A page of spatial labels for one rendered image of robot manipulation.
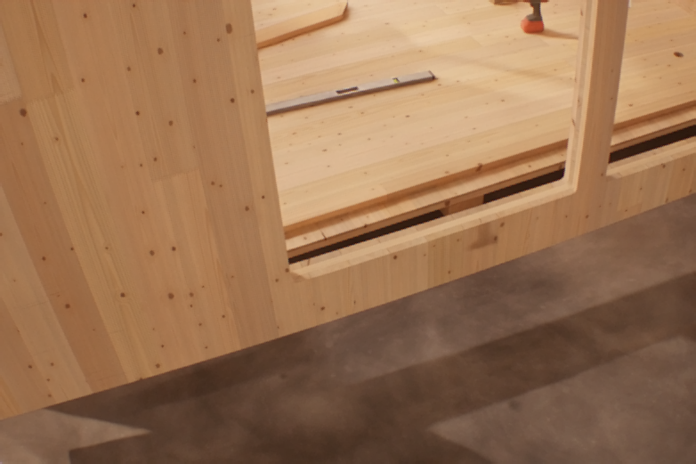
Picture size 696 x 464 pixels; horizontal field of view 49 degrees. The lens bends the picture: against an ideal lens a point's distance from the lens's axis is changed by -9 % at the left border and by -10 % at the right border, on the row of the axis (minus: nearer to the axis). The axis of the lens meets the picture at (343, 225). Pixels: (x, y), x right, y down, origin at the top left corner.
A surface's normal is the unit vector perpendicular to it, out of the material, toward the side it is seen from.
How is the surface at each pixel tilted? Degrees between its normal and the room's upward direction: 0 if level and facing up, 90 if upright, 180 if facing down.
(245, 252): 90
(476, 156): 0
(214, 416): 0
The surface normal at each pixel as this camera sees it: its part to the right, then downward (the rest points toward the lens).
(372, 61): -0.03, -0.75
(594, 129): 0.35, 0.62
